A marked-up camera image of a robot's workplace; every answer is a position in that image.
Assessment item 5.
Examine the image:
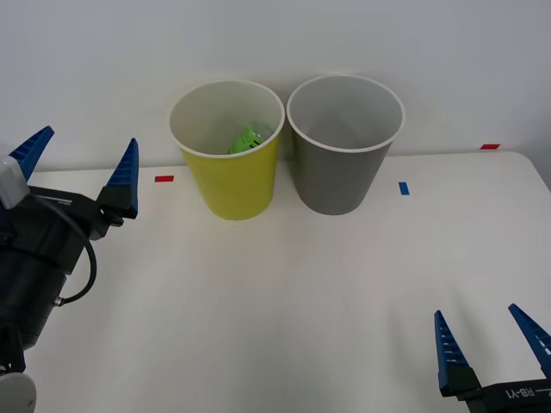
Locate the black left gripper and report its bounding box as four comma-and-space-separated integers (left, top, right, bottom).
0, 125, 140, 277

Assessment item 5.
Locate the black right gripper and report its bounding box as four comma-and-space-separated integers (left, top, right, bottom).
433, 303, 551, 413

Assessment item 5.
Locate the green plastic bottle black cap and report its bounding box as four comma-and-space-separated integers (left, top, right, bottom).
227, 123, 273, 155

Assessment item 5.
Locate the grey plastic bin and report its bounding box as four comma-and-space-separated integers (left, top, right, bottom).
286, 73, 406, 216

